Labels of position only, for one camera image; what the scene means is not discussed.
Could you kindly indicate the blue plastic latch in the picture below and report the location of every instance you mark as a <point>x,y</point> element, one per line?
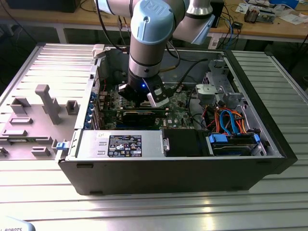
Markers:
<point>61,146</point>

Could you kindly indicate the small black box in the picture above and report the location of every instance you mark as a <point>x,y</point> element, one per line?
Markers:
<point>237,24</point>

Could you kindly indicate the green RAM stick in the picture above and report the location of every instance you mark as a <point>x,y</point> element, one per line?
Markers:
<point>120,109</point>

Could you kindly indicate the grey parts rack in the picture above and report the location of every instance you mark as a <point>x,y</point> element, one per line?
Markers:
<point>36,134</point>

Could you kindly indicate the pale grey case latch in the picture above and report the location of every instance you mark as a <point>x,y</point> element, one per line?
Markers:
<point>98,51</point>

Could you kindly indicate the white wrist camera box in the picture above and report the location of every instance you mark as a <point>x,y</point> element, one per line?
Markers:
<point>154,103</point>
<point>122,87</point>

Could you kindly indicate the black graphics card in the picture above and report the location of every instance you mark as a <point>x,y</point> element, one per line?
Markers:
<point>138,119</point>

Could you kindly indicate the blue flat box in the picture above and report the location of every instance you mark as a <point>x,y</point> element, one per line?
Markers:
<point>284,2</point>

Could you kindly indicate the grey metal disk bay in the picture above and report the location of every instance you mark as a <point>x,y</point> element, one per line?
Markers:
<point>207,93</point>

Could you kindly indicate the grey metal device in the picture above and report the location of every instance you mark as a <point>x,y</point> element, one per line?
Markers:
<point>266,15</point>

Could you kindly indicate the silver power supply unit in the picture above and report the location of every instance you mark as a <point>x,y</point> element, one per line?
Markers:
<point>149,144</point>

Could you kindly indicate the white paper sheets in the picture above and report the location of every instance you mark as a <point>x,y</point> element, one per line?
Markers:
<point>292,18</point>

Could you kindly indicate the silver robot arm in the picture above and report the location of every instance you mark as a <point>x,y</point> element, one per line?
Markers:
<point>151,36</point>

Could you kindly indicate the wooden desk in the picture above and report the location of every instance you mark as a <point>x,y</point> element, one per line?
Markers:
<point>72,20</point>

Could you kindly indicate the black upright box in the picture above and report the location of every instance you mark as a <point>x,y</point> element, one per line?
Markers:
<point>219,12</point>

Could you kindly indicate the pale blue teach pendant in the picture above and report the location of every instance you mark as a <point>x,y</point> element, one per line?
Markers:
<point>14,225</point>

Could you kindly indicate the green motherboard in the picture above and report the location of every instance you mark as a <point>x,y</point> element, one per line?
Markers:
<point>175,110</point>

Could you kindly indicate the finned CPU cooler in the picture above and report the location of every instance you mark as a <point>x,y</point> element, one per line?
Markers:
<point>251,15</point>

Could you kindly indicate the black and grey PC case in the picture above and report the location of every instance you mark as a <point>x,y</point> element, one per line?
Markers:
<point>156,173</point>

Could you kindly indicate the hard disk in blue carrier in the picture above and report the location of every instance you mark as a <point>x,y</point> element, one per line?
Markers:
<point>231,148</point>

